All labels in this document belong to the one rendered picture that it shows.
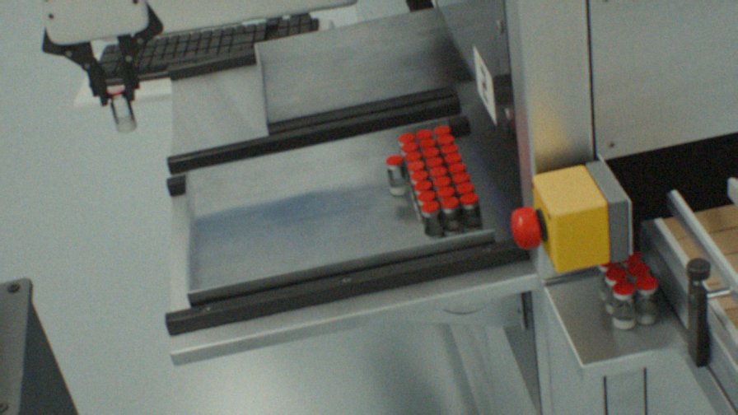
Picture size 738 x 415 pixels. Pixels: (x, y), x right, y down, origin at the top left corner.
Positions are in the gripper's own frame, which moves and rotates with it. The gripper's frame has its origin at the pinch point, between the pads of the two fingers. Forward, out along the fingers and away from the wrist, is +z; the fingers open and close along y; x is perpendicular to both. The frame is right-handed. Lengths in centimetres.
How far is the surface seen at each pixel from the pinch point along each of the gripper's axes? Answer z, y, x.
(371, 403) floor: 107, -27, -74
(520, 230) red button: 13.6, -36.0, 22.1
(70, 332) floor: 106, 40, -122
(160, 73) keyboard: 26, 1, -72
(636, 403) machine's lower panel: 45, -51, 13
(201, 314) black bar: 24.4, -3.9, 8.7
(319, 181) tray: 23.5, -20.0, -15.1
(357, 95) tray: 21, -28, -35
